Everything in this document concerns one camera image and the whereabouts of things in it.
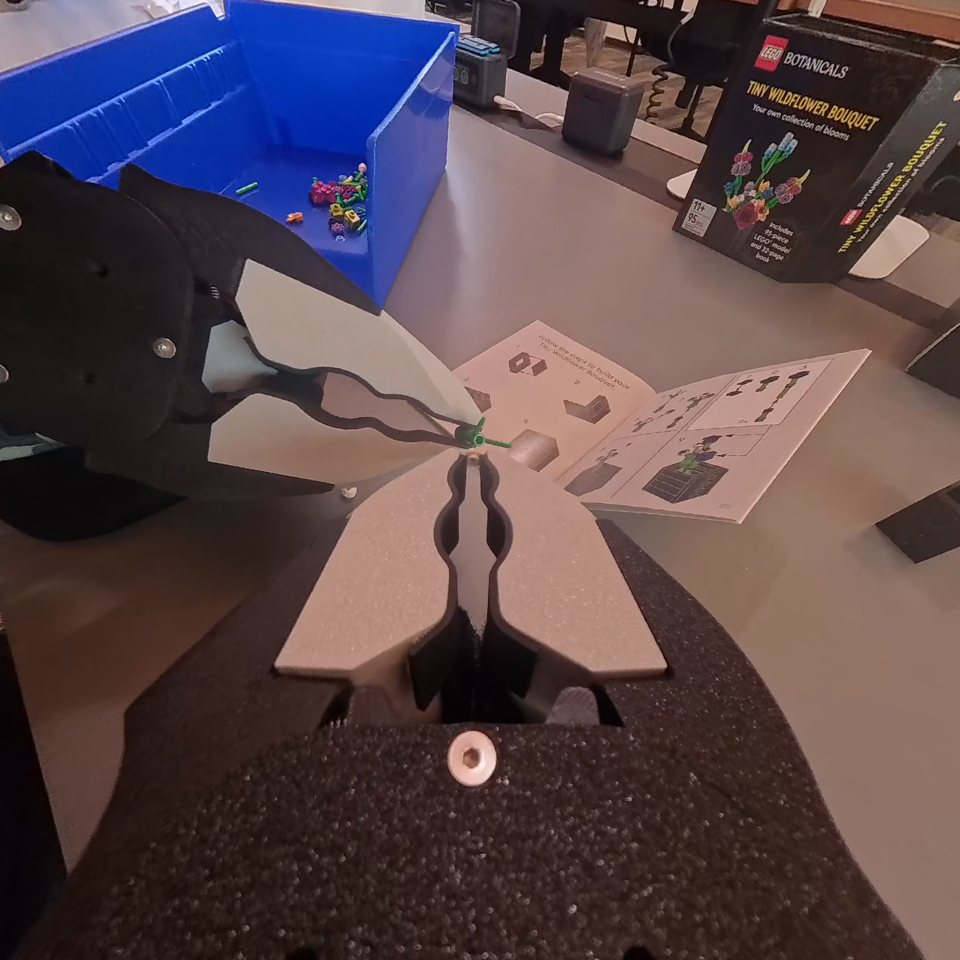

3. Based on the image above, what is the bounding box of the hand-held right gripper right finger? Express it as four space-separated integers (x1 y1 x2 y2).
483 450 669 706

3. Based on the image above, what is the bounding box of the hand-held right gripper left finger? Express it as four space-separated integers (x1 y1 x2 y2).
275 450 478 706

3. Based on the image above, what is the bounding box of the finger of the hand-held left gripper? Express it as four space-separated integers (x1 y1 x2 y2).
233 258 486 444
206 390 454 489

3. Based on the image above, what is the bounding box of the pile of small toy bricks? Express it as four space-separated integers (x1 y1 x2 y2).
233 158 373 241

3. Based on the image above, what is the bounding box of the green toy stem brick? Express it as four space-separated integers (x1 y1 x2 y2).
453 422 514 453

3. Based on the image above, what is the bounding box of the blue plastic bin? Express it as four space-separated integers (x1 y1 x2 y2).
0 0 459 312

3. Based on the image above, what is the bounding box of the white instruction booklet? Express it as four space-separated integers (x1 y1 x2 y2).
450 320 873 526

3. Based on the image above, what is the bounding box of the black square frame brick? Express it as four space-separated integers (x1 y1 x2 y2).
876 480 960 565

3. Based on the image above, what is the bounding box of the matte black box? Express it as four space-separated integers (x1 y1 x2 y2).
905 297 960 400

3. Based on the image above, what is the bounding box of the black glossy cardboard box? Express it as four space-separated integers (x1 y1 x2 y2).
675 15 960 286

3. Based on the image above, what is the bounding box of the grey desk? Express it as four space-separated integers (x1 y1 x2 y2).
0 60 960 960

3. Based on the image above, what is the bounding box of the black mesh cushion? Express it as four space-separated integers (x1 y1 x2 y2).
0 438 339 544

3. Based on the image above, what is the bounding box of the dark charger block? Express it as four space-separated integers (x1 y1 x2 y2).
453 33 511 111

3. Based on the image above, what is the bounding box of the person's dark clothing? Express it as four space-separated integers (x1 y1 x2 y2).
0 630 70 919

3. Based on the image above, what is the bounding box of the black board on white stand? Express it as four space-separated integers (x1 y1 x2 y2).
668 162 933 283

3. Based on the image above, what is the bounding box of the black office chair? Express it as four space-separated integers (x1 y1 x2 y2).
645 0 781 141

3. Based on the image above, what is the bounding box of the white cable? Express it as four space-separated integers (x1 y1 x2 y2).
503 96 568 130

